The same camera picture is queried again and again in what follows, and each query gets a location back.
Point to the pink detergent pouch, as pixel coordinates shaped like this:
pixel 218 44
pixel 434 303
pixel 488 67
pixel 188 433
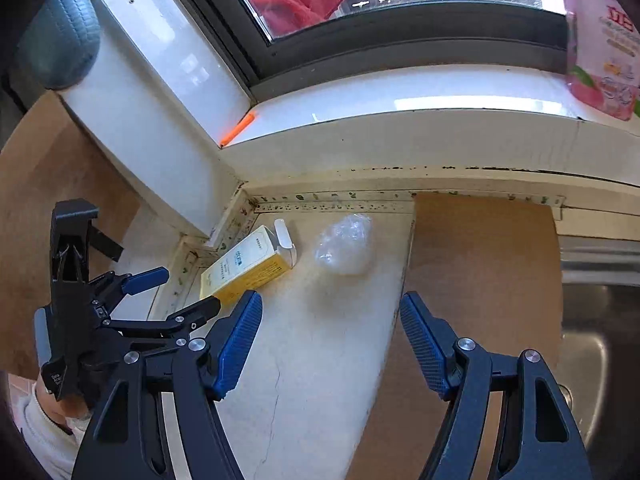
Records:
pixel 605 45

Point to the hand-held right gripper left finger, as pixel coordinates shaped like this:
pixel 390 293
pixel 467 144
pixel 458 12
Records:
pixel 240 345

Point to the dark framed window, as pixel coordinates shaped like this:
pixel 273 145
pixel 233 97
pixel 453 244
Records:
pixel 400 45

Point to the stainless steel sink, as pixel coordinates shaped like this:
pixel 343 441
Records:
pixel 600 335

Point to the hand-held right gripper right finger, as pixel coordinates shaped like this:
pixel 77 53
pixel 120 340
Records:
pixel 425 345

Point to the person's left forearm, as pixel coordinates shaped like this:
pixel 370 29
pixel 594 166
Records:
pixel 47 435

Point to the wooden wall cabinet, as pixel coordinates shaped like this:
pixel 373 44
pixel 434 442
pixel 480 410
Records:
pixel 40 185

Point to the red cloth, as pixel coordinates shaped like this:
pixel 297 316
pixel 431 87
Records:
pixel 287 2

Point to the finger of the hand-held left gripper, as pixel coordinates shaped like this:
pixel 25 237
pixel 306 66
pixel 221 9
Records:
pixel 145 280
pixel 195 312

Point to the blue-grey hanging holder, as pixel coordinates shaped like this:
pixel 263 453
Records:
pixel 60 40

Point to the clear plastic bag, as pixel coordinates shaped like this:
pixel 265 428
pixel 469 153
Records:
pixel 345 245

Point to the yellow white carton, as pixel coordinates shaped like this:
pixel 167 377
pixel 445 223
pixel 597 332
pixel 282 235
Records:
pixel 240 270

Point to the brown flat board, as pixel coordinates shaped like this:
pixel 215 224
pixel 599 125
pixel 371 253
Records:
pixel 475 270

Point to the orange plastic strip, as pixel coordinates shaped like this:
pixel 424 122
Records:
pixel 239 129

